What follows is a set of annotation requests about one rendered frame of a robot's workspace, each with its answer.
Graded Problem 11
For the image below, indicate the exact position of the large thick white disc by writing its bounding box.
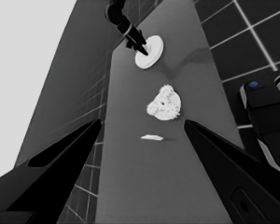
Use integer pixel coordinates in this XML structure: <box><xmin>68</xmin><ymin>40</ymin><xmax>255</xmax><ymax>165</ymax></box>
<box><xmin>134</xmin><ymin>35</ymin><xmax>165</xmax><ymax>70</ymax></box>

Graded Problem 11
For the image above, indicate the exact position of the white round carrier with pins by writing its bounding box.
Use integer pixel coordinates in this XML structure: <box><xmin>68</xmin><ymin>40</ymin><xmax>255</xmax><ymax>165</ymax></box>
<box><xmin>146</xmin><ymin>84</ymin><xmax>182</xmax><ymax>121</ymax></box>

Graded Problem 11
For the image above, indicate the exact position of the small thin white T-shaped piece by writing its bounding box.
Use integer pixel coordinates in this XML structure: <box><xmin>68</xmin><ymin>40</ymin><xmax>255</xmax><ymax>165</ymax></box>
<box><xmin>140</xmin><ymin>133</ymin><xmax>164</xmax><ymax>142</ymax></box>

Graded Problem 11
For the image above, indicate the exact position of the dark robot body block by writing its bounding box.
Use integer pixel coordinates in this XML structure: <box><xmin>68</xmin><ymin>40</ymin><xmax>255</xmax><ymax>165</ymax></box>
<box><xmin>238</xmin><ymin>66</ymin><xmax>280</xmax><ymax>175</ymax></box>

